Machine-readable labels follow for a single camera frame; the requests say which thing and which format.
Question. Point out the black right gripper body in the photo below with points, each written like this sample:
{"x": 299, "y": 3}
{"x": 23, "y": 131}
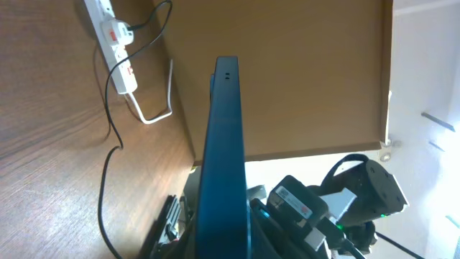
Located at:
{"x": 303, "y": 217}

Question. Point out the white power strip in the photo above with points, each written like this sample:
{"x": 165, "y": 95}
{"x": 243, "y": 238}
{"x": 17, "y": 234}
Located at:
{"x": 123, "y": 76}

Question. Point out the white USB charger plug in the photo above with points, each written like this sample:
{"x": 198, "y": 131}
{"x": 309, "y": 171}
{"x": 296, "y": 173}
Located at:
{"x": 116, "y": 32}

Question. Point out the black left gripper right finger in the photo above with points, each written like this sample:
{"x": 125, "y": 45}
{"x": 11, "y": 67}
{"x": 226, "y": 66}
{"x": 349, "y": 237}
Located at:
{"x": 262, "y": 234}

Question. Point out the blue Samsung Galaxy smartphone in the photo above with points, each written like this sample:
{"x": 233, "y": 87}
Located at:
{"x": 222, "y": 219}

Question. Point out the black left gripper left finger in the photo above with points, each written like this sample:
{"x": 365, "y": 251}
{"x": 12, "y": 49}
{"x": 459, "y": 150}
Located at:
{"x": 168, "y": 228}

